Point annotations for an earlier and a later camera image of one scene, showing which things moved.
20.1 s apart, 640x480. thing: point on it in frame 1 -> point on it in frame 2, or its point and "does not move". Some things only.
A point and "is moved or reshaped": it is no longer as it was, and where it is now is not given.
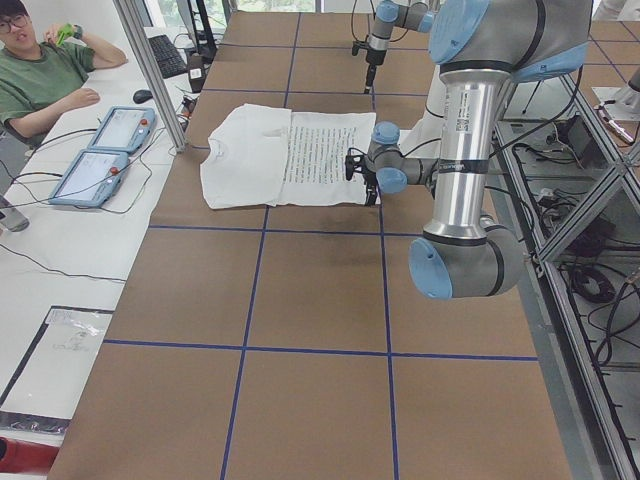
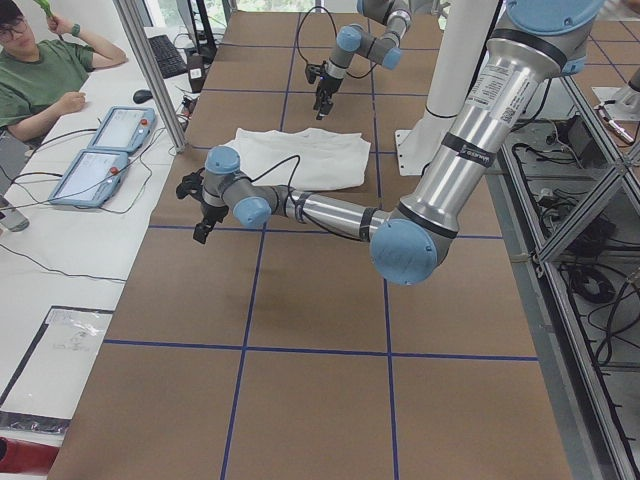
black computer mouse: [142, 95] does not move
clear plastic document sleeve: [51, 374] does not move
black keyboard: [169, 60] does not move
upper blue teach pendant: [124, 129] does not move
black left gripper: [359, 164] -> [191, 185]
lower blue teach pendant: [91, 177] does not move
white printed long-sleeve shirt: [269, 155] is moved or reshaped
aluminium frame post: [151, 64] does not move
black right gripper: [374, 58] -> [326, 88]
